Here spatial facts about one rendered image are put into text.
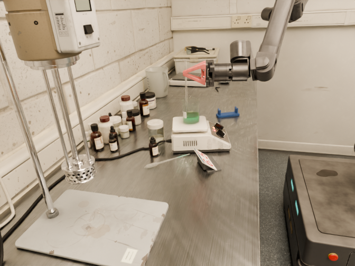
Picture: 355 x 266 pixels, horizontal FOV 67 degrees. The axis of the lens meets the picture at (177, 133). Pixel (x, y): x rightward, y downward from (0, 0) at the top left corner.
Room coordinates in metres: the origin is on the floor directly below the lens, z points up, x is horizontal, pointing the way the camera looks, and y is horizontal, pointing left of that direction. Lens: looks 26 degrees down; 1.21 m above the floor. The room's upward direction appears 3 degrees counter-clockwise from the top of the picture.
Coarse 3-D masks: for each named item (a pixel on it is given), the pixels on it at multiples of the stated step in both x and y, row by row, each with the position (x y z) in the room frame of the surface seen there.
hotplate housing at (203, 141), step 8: (208, 128) 0.84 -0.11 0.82; (176, 136) 0.79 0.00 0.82; (184, 136) 0.79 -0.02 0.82; (192, 136) 0.79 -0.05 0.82; (200, 136) 0.79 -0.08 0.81; (208, 136) 0.79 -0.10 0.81; (176, 144) 0.79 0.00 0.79; (184, 144) 0.79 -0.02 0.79; (192, 144) 0.79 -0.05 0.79; (200, 144) 0.79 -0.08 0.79; (208, 144) 0.79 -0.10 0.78; (216, 144) 0.78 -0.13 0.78; (224, 144) 0.78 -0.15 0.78; (176, 152) 0.79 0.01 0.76; (184, 152) 0.79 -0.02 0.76; (192, 152) 0.79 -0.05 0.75
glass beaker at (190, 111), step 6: (192, 102) 0.89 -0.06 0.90; (198, 102) 0.84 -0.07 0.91; (186, 108) 0.83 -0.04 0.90; (192, 108) 0.83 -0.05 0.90; (198, 108) 0.84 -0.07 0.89; (186, 114) 0.83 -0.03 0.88; (192, 114) 0.83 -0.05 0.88; (198, 114) 0.84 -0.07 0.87; (186, 120) 0.83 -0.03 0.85; (192, 120) 0.83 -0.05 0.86; (198, 120) 0.84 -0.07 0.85
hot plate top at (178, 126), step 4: (200, 116) 0.90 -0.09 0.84; (204, 116) 0.90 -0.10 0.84; (176, 120) 0.88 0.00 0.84; (180, 120) 0.87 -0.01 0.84; (200, 120) 0.87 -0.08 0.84; (204, 120) 0.86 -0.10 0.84; (172, 124) 0.85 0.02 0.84; (176, 124) 0.84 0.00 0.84; (180, 124) 0.84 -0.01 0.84; (184, 124) 0.84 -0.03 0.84; (196, 124) 0.83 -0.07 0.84; (200, 124) 0.83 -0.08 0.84; (204, 124) 0.83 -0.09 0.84; (172, 128) 0.81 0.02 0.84; (176, 128) 0.81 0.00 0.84; (180, 128) 0.81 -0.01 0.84; (184, 128) 0.81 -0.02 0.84; (188, 128) 0.80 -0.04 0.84; (192, 128) 0.80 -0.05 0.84; (196, 128) 0.80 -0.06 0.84; (200, 128) 0.80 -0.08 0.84; (204, 128) 0.80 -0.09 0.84
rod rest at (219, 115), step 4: (236, 108) 1.11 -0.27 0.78; (220, 112) 1.09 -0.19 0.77; (224, 112) 1.12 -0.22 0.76; (228, 112) 1.12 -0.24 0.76; (232, 112) 1.12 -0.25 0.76; (236, 112) 1.11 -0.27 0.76; (220, 116) 1.09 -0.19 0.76; (224, 116) 1.09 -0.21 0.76; (228, 116) 1.09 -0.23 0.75; (232, 116) 1.10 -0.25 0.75
